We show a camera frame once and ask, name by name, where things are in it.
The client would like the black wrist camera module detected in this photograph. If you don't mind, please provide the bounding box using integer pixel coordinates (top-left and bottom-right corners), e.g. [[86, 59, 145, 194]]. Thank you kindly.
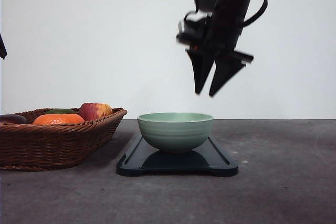
[[176, 16, 212, 50]]

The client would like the orange mandarin fruit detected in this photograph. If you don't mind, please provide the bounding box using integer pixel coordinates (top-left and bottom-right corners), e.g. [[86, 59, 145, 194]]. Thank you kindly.
[[33, 114, 85, 125]]

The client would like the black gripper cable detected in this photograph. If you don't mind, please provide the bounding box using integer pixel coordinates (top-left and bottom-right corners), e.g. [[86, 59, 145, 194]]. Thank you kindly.
[[243, 0, 268, 26]]

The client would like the brown wicker basket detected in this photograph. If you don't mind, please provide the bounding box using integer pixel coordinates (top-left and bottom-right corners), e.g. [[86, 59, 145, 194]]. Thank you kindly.
[[0, 107, 127, 172]]

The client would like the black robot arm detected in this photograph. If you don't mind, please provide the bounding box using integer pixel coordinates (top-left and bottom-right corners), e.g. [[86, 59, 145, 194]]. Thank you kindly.
[[0, 0, 8, 60]]

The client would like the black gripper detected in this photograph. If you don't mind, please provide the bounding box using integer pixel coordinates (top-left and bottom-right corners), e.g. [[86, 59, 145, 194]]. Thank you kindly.
[[177, 0, 254, 97]]

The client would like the red yellow apple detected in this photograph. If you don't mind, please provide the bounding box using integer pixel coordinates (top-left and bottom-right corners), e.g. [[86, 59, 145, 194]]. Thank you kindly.
[[79, 103, 112, 121]]

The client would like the dark green fruit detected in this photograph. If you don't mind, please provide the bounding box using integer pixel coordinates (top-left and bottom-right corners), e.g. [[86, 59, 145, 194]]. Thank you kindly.
[[46, 109, 76, 114]]

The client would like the dark teal rectangular tray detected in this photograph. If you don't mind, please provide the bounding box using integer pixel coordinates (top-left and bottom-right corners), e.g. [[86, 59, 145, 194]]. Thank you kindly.
[[117, 136, 238, 177]]

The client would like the light green ceramic bowl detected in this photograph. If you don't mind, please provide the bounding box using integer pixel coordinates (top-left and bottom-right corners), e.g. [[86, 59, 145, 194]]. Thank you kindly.
[[138, 112, 214, 153]]

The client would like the dark purple fruit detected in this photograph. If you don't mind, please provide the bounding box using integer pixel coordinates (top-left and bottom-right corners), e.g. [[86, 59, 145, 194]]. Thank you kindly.
[[0, 114, 27, 124]]

